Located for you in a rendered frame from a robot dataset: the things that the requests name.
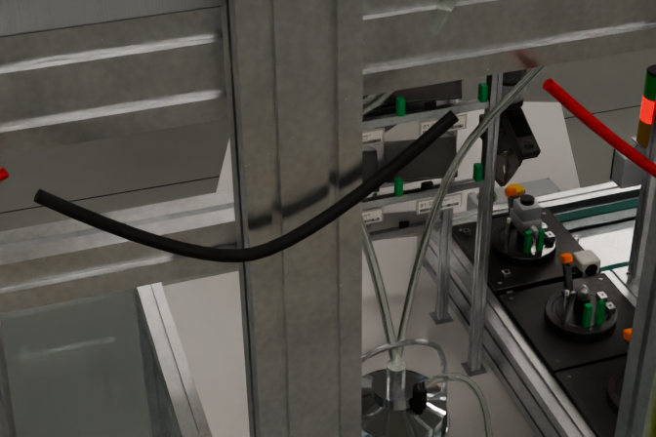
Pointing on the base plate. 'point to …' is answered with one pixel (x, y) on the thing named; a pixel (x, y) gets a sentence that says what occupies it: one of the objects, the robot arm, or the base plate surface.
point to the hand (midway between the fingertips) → (504, 182)
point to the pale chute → (398, 221)
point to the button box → (522, 194)
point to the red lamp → (646, 110)
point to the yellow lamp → (643, 133)
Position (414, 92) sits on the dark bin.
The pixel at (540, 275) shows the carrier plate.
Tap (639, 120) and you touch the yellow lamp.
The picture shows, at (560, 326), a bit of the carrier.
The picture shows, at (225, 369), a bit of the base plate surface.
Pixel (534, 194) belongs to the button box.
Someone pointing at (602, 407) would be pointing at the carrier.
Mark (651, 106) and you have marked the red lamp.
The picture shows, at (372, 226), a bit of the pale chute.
